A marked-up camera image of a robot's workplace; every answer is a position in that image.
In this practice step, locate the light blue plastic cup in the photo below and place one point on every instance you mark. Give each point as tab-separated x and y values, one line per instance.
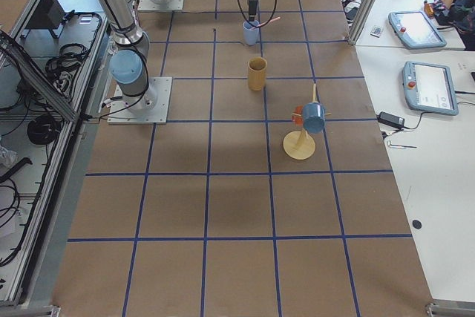
251	32

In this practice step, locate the black power adapter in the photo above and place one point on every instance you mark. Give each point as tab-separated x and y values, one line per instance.
390	120

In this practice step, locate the teach pendant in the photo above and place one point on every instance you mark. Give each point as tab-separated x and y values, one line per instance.
415	30
429	87

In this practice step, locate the bamboo cylinder holder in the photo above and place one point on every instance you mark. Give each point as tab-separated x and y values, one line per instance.
256	73

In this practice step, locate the round wooden cup stand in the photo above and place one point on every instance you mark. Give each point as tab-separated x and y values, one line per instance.
300	145

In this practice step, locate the blue cup on stand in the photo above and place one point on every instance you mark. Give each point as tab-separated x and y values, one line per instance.
313	115

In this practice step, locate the person at desk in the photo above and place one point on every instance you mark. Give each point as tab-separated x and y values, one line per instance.
459	14

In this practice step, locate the aluminium frame post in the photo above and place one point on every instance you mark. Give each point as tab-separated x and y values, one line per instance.
365	1

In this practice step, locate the upper teach pendant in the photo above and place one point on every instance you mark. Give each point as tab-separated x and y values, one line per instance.
415	30

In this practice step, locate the orange cup on stand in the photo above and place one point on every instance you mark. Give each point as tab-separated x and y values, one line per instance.
297	117

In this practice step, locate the pink chopstick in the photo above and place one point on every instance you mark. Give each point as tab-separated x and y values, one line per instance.
258	26

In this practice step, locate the lower teach pendant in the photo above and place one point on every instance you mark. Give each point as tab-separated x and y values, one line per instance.
429	87

